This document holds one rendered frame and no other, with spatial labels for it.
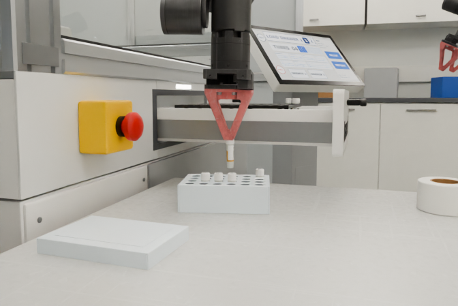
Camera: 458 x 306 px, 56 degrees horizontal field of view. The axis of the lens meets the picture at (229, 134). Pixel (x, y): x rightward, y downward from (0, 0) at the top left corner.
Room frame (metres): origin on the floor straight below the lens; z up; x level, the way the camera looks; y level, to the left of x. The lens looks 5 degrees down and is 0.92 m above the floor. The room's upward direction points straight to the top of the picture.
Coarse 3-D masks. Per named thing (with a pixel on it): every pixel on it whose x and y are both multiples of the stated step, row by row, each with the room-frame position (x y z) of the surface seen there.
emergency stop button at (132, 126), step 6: (126, 114) 0.58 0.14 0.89; (132, 114) 0.58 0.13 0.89; (138, 114) 0.59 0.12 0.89; (126, 120) 0.58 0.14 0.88; (132, 120) 0.58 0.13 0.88; (138, 120) 0.59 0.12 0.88; (126, 126) 0.57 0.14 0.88; (132, 126) 0.58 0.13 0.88; (138, 126) 0.59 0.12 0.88; (126, 132) 0.57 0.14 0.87; (132, 132) 0.58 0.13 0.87; (138, 132) 0.59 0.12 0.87; (132, 138) 0.58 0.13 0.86; (138, 138) 0.59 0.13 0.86
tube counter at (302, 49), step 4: (292, 48) 1.78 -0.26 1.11; (296, 48) 1.80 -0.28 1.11; (300, 48) 1.81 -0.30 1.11; (304, 48) 1.83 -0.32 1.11; (308, 48) 1.85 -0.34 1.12; (312, 48) 1.87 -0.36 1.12; (316, 48) 1.89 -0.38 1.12; (304, 52) 1.81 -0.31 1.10; (308, 52) 1.83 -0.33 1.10; (312, 52) 1.84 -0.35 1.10; (316, 52) 1.86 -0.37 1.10; (320, 52) 1.88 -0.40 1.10
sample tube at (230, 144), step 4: (228, 140) 0.62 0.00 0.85; (232, 140) 0.62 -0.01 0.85; (228, 144) 0.62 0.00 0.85; (232, 144) 0.62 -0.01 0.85; (228, 148) 0.62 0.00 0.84; (232, 148) 0.63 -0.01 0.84; (228, 152) 0.63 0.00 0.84; (232, 152) 0.63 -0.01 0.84; (228, 156) 0.63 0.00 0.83; (232, 156) 0.63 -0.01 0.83; (228, 160) 0.63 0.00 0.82; (232, 160) 0.63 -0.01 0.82; (228, 164) 0.63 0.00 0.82; (232, 164) 0.63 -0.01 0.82
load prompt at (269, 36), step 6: (270, 36) 1.76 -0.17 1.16; (276, 36) 1.78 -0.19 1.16; (282, 36) 1.81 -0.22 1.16; (288, 36) 1.83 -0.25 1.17; (294, 36) 1.86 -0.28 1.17; (300, 36) 1.89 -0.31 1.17; (288, 42) 1.80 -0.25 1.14; (294, 42) 1.83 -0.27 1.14; (300, 42) 1.85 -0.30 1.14; (306, 42) 1.88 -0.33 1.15; (312, 42) 1.91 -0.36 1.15
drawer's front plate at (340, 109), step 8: (336, 96) 0.69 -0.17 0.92; (344, 96) 0.70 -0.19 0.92; (336, 104) 0.69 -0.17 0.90; (344, 104) 0.71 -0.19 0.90; (336, 112) 0.69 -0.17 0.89; (344, 112) 0.72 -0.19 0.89; (336, 120) 0.69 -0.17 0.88; (344, 120) 0.73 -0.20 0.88; (336, 128) 0.69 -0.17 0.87; (336, 136) 0.69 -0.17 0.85; (336, 144) 0.69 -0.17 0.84; (344, 144) 0.76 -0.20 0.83; (336, 152) 0.69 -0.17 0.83
